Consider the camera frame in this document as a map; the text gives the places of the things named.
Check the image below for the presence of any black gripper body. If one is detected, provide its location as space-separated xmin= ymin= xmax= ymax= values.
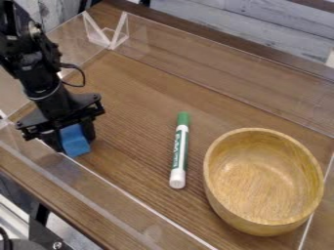
xmin=16 ymin=93 xmax=105 ymax=141

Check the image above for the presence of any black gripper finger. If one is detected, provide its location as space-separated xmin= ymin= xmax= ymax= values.
xmin=41 ymin=130 xmax=65 ymax=152
xmin=83 ymin=119 xmax=95 ymax=143

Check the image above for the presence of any blue block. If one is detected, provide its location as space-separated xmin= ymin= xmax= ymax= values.
xmin=61 ymin=124 xmax=91 ymax=157

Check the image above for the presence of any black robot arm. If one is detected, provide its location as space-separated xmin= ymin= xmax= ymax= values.
xmin=0 ymin=0 xmax=105 ymax=157

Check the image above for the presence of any brown wooden bowl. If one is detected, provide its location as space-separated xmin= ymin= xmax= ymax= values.
xmin=202 ymin=128 xmax=325 ymax=236

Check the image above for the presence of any green white marker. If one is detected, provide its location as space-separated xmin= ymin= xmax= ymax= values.
xmin=169 ymin=111 xmax=190 ymax=189

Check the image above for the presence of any black equipment under table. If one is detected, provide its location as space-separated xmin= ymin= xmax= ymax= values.
xmin=0 ymin=194 xmax=74 ymax=250

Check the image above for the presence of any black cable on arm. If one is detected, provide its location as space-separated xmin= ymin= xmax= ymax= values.
xmin=58 ymin=62 xmax=87 ymax=88

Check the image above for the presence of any clear acrylic front wall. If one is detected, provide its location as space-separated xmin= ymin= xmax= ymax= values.
xmin=0 ymin=119 xmax=218 ymax=250

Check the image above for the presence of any clear acrylic corner bracket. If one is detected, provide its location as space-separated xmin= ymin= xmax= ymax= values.
xmin=83 ymin=12 xmax=130 ymax=51

